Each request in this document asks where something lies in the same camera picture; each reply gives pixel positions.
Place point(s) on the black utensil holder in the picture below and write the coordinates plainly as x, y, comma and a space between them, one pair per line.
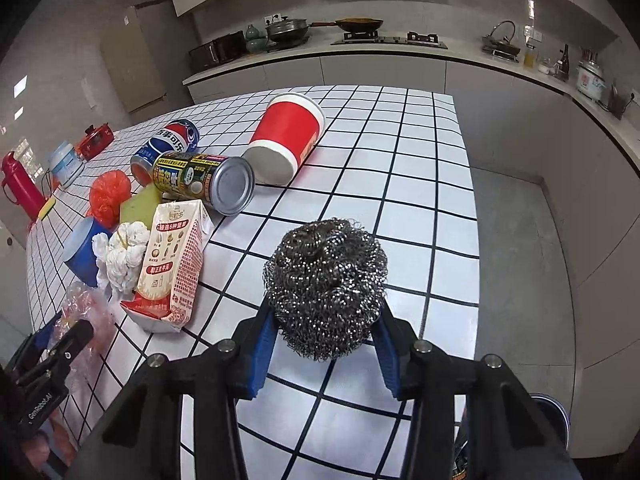
618, 102

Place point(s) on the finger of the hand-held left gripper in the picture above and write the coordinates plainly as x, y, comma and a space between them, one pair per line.
47, 327
75, 336

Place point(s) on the yellow oil bottle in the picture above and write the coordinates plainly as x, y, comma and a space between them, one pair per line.
530, 57

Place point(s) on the clear plastic bag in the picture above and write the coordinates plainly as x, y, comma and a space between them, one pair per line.
90, 305

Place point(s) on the white tissue wad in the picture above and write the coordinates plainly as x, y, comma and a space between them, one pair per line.
125, 260

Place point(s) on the yellow sponge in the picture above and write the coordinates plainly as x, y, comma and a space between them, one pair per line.
47, 207

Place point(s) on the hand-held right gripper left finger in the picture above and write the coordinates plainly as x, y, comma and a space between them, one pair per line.
261, 360

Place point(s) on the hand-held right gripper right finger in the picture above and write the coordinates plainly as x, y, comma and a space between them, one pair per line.
387, 360

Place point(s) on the black toaster oven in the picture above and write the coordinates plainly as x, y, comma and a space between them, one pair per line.
215, 52

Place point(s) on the white rice cooker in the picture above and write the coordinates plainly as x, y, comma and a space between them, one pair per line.
591, 80

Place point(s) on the yellow green drink can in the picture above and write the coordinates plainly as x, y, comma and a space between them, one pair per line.
190, 175

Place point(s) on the white paper cup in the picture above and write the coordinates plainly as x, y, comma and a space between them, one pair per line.
285, 125

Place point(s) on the small white jar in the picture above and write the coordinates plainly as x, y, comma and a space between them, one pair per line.
545, 66

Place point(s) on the green ceramic jar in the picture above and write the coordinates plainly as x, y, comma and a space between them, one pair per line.
256, 42

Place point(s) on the green sponge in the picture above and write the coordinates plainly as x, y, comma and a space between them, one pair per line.
137, 207

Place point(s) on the gas stove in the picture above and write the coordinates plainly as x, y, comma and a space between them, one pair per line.
390, 41

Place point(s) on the white tub with blue lid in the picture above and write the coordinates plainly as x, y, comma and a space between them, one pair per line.
65, 162

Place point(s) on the beige cabinet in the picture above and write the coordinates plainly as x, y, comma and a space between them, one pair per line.
135, 60

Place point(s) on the blue cola can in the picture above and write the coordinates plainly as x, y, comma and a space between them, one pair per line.
170, 140

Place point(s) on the steel wool scourer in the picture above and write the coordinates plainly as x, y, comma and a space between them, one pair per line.
325, 280

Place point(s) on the grey pot with lid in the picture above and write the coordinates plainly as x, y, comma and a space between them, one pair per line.
286, 30

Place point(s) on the red thermos jug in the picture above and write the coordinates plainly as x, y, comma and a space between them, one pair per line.
20, 185

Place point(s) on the small red pot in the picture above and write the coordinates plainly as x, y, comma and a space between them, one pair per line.
95, 142

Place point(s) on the dark glass bottle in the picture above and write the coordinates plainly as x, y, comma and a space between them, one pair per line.
564, 65

